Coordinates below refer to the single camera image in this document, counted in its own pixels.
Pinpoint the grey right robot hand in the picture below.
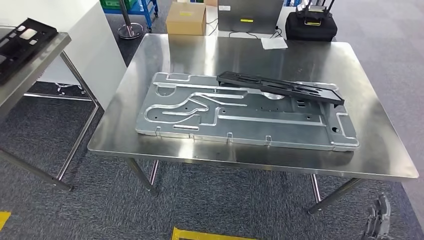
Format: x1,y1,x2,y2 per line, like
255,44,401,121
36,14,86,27
362,193,392,240

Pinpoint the black plastic frame part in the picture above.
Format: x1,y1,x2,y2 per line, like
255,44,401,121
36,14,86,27
216,71,345,107
0,18,59,85

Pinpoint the stainless steel workbench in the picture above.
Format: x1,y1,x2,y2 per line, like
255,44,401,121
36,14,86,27
87,33,420,216

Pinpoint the grey stamped metal panel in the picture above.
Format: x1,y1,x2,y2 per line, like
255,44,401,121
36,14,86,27
135,72,360,153

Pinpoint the yellow floor tape square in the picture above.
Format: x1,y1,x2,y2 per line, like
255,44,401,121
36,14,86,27
0,211,11,231
171,226,259,240

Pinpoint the black equipment bag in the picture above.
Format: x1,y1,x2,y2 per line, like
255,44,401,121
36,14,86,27
285,0,338,42

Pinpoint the white paper sheet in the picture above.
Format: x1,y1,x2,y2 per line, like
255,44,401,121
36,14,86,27
260,37,288,51

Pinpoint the grey panel with yellow label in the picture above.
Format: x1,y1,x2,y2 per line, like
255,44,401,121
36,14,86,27
217,0,285,35

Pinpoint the brown cardboard box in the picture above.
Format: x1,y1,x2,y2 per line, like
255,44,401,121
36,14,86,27
165,1,207,36

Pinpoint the blue metal cart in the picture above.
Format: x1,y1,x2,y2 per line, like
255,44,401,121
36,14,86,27
100,0,159,32

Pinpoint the chrome stanchion with round base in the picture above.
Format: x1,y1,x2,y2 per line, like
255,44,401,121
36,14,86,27
117,0,145,40

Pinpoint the chrome star chair base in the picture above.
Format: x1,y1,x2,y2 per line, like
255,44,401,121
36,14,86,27
55,82,85,97

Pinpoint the green plastic crate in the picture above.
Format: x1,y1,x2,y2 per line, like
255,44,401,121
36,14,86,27
99,0,138,10

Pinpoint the steel side table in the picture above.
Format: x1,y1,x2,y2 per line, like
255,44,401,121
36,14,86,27
0,31,100,192

